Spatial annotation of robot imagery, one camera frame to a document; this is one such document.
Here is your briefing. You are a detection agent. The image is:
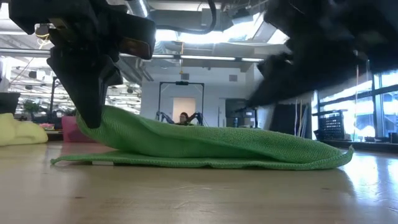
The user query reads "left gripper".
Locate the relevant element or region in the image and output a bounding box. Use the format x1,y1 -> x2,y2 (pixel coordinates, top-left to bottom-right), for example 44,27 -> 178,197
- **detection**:
46,7 -> 124,129

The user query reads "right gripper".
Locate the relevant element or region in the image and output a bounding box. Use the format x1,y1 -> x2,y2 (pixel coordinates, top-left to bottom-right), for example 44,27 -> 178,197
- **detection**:
248,0 -> 369,107

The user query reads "bright green microfiber towel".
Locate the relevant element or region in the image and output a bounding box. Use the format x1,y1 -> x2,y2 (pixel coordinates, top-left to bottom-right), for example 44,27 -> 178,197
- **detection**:
50,105 -> 355,171

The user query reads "yellow microfiber towel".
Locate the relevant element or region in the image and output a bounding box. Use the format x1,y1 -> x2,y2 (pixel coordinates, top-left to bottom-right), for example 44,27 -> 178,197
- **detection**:
0,113 -> 49,147

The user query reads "pink plastic bin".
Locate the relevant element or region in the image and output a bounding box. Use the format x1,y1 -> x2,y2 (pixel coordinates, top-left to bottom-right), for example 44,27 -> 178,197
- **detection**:
61,116 -> 96,144

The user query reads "black mesh crate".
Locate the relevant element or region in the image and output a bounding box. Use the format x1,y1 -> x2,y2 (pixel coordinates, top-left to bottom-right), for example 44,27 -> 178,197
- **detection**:
316,111 -> 346,141

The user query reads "green potted plant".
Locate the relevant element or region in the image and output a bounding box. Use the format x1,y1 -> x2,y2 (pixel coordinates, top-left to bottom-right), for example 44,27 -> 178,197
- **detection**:
22,100 -> 42,114

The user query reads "pale door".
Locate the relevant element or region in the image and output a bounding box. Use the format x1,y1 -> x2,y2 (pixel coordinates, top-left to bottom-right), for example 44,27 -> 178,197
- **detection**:
172,96 -> 197,124

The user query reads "person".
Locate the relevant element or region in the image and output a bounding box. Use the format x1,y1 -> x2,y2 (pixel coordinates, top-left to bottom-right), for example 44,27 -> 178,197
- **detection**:
177,111 -> 191,126

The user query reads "black square object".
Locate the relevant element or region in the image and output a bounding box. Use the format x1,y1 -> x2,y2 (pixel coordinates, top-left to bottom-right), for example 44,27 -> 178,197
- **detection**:
0,91 -> 21,114

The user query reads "grey ceiling box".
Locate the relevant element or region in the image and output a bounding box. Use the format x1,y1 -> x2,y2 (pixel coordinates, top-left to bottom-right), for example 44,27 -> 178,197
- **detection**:
201,7 -> 217,28

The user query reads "black gantry frame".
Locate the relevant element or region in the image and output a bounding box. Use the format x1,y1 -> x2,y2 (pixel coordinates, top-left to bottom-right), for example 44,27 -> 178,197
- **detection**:
157,80 -> 205,126
49,75 -> 68,124

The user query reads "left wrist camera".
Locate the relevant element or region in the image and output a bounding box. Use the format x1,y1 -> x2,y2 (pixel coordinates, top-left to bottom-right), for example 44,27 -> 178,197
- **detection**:
118,11 -> 157,60

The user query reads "yellow hanging cable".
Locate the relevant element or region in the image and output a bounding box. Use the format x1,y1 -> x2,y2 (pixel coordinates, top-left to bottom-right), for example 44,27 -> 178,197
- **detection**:
353,65 -> 359,141

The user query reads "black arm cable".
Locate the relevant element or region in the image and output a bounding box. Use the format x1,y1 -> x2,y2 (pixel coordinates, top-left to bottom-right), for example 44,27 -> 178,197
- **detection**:
154,0 -> 218,35

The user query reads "black aluminium table frame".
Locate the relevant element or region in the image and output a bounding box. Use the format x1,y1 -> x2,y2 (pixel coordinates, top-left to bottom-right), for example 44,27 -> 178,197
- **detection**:
320,139 -> 398,154

